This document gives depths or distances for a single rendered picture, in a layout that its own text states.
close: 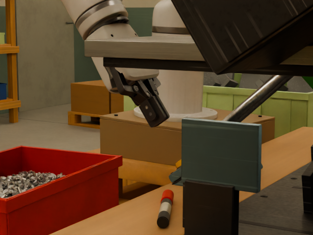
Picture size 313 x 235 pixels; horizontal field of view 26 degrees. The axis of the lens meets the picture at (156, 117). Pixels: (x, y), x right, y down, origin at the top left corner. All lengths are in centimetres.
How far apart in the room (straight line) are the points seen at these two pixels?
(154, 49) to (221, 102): 118
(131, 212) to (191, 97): 62
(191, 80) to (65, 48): 742
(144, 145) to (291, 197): 52
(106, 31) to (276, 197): 36
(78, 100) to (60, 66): 173
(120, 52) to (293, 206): 35
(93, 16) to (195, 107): 50
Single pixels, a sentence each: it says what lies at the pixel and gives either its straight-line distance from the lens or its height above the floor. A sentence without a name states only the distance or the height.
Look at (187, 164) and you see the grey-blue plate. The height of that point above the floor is 99.
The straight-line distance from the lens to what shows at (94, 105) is 697.
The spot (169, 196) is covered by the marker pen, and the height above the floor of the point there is 91.
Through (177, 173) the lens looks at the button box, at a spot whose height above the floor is 92.
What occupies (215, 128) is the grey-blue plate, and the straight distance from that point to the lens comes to 75.
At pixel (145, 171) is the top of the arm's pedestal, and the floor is 84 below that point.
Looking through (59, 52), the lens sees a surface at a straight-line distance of 878.
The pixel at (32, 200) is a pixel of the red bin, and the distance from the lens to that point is 95.
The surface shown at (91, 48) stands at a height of 112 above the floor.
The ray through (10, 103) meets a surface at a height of 23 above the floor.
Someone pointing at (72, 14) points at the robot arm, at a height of 116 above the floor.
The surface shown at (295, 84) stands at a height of 95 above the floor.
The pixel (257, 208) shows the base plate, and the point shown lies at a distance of 93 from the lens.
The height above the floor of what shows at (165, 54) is 112.
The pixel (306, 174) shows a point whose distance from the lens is 89.
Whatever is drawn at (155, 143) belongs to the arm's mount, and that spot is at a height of 89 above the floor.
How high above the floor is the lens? 116
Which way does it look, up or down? 9 degrees down
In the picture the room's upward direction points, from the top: straight up
